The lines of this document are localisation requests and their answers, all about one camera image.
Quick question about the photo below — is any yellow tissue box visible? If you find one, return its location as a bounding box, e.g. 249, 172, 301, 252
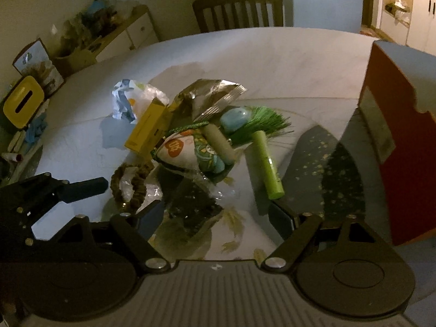
3, 75, 46, 130

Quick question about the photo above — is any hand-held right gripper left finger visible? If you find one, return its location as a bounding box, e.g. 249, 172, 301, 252
51, 200, 171, 274

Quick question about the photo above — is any silver foil packet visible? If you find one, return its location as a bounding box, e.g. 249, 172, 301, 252
168, 78, 249, 124

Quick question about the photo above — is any pile of clutter bags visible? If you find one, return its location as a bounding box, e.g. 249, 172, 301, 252
56, 0, 137, 57

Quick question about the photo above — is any wooden sideboard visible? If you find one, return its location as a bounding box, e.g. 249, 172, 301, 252
51, 5, 161, 75

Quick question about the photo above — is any white embroidered sachet pouch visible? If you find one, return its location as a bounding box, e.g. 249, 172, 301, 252
152, 121, 227, 175

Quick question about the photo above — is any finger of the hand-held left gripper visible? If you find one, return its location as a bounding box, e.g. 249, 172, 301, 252
7, 173, 109, 229

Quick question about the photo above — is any green tube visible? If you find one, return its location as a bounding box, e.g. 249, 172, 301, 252
251, 130, 285, 200

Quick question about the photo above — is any clear plastic wrapper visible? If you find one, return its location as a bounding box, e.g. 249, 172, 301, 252
119, 173, 165, 209

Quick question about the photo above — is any brown scrunchie in wrapper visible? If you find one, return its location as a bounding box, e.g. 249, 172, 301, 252
111, 162, 155, 212

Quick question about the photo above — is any red cardboard box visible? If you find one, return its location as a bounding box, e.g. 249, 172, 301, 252
358, 40, 436, 246

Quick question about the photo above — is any printed picture carton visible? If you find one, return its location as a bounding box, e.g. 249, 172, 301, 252
13, 38, 65, 96

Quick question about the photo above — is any white blue plastic bag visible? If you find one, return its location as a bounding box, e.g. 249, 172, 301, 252
112, 79, 170, 124

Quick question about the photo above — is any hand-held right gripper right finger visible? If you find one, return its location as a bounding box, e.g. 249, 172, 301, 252
261, 199, 376, 273

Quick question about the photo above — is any green tassel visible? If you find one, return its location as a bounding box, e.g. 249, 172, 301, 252
231, 106, 293, 144

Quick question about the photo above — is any pale green cylinder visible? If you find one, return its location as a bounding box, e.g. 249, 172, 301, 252
203, 125, 235, 165

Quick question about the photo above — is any white shoe cabinet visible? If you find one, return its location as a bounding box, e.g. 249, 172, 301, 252
380, 0, 436, 54

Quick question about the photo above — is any blue oval soap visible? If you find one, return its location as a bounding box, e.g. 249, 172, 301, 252
220, 107, 255, 133

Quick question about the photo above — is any dark packet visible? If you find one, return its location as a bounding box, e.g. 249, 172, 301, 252
166, 177, 224, 236

